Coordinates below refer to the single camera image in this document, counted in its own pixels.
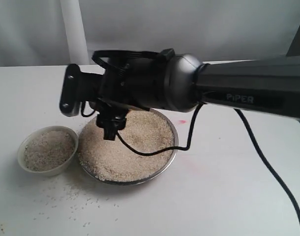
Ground round steel tray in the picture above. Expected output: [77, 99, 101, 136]
[77, 108, 179, 185]

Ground cream ceramic bowl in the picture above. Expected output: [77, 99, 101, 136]
[17, 125, 79, 177]

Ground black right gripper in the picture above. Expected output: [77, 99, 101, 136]
[90, 97, 150, 141]

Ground spilled rice grains on table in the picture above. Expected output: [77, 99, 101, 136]
[15, 171, 122, 228]

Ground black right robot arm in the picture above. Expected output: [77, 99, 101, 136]
[86, 49, 300, 120]

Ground rice in steel tray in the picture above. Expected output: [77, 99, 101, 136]
[78, 110, 175, 183]

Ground white backdrop curtain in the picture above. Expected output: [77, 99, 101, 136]
[0, 0, 300, 66]

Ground rice in cream bowl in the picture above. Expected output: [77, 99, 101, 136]
[24, 130, 75, 172]

